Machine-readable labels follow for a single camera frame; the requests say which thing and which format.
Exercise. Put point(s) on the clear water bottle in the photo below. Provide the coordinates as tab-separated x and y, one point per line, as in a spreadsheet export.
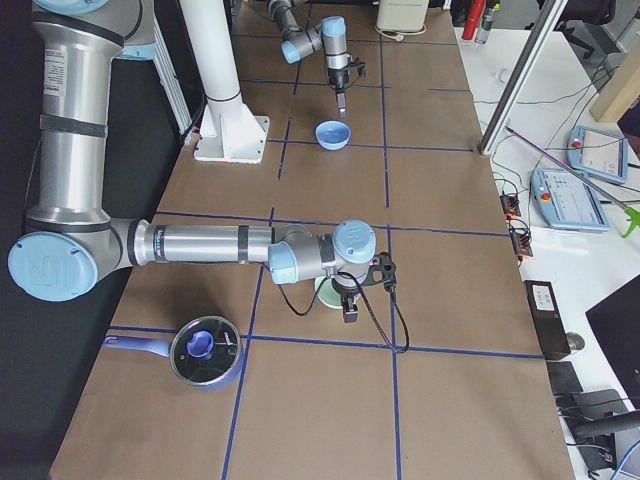
491	9

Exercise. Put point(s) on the aluminium frame post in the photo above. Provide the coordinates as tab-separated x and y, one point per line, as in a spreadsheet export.
544	25

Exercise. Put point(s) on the near blue teach pendant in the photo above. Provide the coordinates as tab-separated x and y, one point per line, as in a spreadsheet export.
567	203

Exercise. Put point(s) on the white mounting pole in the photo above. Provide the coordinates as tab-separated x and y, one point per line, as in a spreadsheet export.
229	131

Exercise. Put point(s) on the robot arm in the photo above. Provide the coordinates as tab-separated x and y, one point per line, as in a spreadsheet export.
149	175
329	36

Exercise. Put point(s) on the black power brick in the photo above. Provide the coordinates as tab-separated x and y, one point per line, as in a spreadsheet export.
547	320

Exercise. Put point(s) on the red bottle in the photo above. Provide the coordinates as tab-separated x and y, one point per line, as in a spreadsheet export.
473	18

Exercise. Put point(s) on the blue saucepan with lid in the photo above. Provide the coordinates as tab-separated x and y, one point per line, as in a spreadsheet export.
206	353

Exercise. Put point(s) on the blue teach pendant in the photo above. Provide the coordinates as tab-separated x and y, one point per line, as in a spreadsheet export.
567	203
600	154

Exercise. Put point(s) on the green bowl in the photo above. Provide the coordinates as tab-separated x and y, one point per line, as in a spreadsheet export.
326	293

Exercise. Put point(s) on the blue bowl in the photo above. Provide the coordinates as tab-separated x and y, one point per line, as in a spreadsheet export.
333	135

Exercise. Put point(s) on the silver toaster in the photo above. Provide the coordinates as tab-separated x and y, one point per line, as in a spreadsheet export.
397	19

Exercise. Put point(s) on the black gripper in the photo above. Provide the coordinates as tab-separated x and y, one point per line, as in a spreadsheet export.
338	79
346	288

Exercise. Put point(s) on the far blue teach pendant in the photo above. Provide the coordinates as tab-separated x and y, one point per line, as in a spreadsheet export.
600	154

